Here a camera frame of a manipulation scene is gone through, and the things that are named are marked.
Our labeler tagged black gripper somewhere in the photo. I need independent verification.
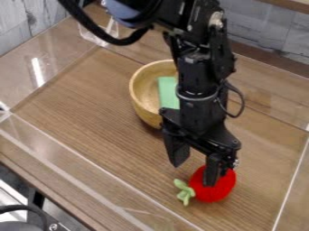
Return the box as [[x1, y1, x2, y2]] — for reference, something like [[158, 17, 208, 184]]
[[159, 90, 241, 187]]

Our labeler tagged red plush fruit green stem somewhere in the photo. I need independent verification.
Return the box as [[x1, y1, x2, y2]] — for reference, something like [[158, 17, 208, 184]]
[[174, 166, 237, 207]]

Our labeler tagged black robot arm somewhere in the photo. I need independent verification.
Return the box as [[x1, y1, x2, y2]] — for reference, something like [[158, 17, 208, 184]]
[[57, 0, 241, 187]]

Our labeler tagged green rectangular block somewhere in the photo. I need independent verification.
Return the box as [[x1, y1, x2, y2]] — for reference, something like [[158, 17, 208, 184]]
[[156, 77, 179, 109]]

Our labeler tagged light wooden bowl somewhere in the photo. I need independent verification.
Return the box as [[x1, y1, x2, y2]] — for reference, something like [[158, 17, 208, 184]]
[[130, 60, 178, 129]]

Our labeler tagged clear acrylic table barrier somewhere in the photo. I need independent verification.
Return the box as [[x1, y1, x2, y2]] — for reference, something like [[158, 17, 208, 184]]
[[0, 110, 307, 231]]

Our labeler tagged black metal table frame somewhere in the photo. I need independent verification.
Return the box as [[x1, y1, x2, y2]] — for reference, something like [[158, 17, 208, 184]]
[[27, 188, 84, 231]]

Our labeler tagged clear acrylic corner bracket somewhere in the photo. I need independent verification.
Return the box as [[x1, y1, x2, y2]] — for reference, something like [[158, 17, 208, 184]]
[[77, 19, 119, 47]]

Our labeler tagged black cable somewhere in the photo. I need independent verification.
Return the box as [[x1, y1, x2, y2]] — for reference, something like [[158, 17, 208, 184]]
[[0, 204, 49, 231]]

